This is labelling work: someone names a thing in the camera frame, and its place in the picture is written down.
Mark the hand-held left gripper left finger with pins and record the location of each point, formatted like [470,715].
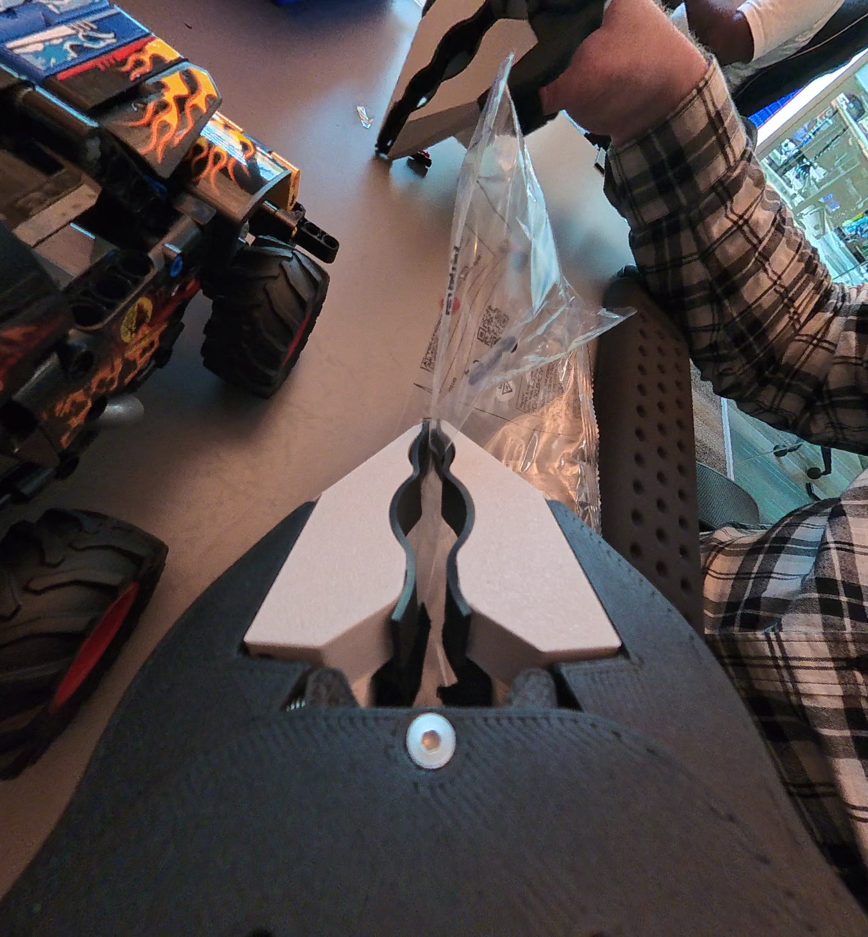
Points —
[316,585]

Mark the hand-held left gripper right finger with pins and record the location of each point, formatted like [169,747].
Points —
[543,585]

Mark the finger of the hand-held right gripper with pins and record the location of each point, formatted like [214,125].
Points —
[412,66]
[470,95]

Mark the small red piece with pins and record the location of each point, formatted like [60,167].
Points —
[423,156]

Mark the clear plastic bag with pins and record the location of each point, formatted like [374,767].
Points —
[507,241]

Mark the person's right forearm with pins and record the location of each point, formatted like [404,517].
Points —
[734,256]

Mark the grey desk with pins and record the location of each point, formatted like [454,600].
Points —
[295,439]

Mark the person's right hand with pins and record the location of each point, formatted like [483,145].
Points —
[624,73]

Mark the clear plastic scrap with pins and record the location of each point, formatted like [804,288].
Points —
[364,117]

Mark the crinkled printed plastic bag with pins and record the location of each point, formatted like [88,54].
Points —
[551,439]

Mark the black perforated chair armrest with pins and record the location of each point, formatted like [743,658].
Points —
[646,439]

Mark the grey chair seat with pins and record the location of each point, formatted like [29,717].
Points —
[730,501]

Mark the person's plaid shirt torso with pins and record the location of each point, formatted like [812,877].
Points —
[807,659]

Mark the background shelving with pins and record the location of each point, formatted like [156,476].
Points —
[843,183]

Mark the flame-printed toy monster truck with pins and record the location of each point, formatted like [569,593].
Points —
[97,219]

